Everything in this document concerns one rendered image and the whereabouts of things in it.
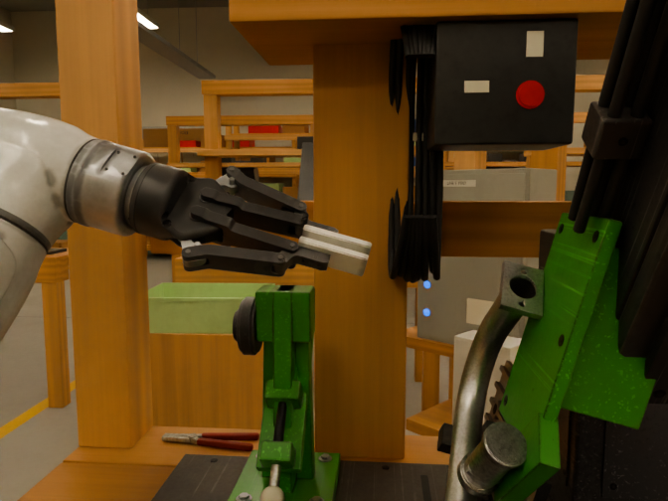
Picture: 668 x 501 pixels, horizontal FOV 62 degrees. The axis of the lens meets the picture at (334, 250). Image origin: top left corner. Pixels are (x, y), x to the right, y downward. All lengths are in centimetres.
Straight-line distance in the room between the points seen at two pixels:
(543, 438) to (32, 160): 51
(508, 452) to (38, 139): 51
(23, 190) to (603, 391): 54
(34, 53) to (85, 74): 1164
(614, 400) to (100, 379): 74
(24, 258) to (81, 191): 8
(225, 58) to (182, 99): 112
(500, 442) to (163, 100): 1100
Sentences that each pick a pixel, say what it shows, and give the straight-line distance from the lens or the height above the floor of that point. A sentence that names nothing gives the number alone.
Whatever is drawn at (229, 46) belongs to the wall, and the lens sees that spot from 1115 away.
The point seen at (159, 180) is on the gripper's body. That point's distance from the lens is 57.
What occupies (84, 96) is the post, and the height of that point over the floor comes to 143.
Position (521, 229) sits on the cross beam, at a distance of 94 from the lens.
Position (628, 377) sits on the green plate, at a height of 114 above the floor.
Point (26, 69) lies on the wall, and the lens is 1262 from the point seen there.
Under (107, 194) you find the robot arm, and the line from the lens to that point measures 57.
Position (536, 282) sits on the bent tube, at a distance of 57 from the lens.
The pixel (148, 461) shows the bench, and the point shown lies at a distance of 96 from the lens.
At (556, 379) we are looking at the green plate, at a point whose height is 114.
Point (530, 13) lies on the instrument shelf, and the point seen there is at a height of 150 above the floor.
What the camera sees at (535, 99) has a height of 140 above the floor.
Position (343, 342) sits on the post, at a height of 106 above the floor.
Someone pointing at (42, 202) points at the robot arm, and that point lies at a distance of 60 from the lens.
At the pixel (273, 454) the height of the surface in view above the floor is 99.
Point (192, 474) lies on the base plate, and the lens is 86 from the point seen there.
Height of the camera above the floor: 130
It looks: 6 degrees down
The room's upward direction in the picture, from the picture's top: straight up
